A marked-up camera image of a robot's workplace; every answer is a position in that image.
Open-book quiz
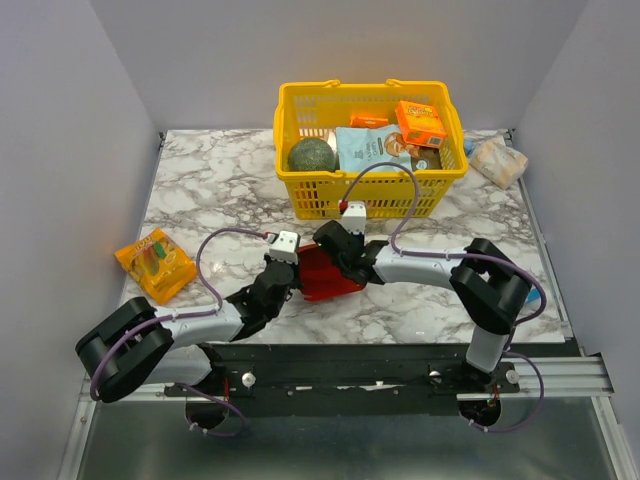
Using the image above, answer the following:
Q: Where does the red paper box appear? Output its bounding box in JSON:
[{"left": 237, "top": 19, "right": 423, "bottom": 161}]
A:
[{"left": 298, "top": 244, "right": 364, "bottom": 302}]

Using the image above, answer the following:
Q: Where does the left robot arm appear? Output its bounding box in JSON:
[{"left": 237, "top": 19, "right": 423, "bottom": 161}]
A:
[{"left": 75, "top": 256, "right": 301, "bottom": 403}]

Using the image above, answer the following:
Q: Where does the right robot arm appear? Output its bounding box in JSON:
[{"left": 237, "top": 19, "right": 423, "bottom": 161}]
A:
[{"left": 313, "top": 220, "right": 534, "bottom": 392}]

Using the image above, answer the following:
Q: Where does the small orange flat box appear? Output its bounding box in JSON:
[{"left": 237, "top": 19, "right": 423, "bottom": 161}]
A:
[{"left": 349, "top": 114, "right": 390, "bottom": 129}]

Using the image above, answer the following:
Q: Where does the large orange snack box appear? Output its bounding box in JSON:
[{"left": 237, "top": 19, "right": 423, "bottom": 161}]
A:
[{"left": 395, "top": 101, "right": 447, "bottom": 149}]

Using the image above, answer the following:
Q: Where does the light blue chips bag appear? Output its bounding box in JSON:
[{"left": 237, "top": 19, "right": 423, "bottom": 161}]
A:
[{"left": 335, "top": 125, "right": 442, "bottom": 173}]

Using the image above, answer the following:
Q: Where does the orange gummy candy bag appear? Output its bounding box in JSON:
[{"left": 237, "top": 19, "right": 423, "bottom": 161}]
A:
[{"left": 114, "top": 228, "right": 197, "bottom": 305}]

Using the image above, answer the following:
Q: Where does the green round melon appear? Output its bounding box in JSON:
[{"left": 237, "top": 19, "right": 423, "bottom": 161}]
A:
[{"left": 288, "top": 137, "right": 336, "bottom": 172}]

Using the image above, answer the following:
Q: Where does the yellow plastic shopping basket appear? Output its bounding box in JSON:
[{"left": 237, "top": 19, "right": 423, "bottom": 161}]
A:
[{"left": 273, "top": 79, "right": 468, "bottom": 220}]

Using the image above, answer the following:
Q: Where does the blue item behind basket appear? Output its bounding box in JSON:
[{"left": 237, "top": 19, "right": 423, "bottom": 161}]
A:
[{"left": 463, "top": 138, "right": 474, "bottom": 156}]

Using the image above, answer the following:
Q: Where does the beige tissue packet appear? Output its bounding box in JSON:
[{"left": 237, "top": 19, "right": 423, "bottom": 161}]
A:
[{"left": 470, "top": 137, "right": 529, "bottom": 190}]

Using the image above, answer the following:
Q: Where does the blue small packet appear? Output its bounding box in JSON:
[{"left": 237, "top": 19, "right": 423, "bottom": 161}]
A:
[{"left": 525, "top": 287, "right": 541, "bottom": 306}]

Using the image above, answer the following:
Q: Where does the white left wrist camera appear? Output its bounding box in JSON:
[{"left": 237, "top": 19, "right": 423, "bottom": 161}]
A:
[{"left": 267, "top": 230, "right": 300, "bottom": 264}]

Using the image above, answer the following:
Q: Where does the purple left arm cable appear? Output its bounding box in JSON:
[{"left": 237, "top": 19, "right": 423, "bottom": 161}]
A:
[{"left": 89, "top": 227, "right": 276, "bottom": 403}]

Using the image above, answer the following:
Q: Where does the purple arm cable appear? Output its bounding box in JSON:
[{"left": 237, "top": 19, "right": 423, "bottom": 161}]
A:
[
  {"left": 337, "top": 162, "right": 547, "bottom": 351},
  {"left": 89, "top": 227, "right": 276, "bottom": 403}
]

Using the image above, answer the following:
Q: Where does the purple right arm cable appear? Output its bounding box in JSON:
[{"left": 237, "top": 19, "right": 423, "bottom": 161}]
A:
[{"left": 337, "top": 162, "right": 547, "bottom": 351}]

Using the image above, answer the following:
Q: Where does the black mounting base plate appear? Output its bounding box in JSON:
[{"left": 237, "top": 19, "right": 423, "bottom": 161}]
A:
[{"left": 195, "top": 344, "right": 520, "bottom": 418}]

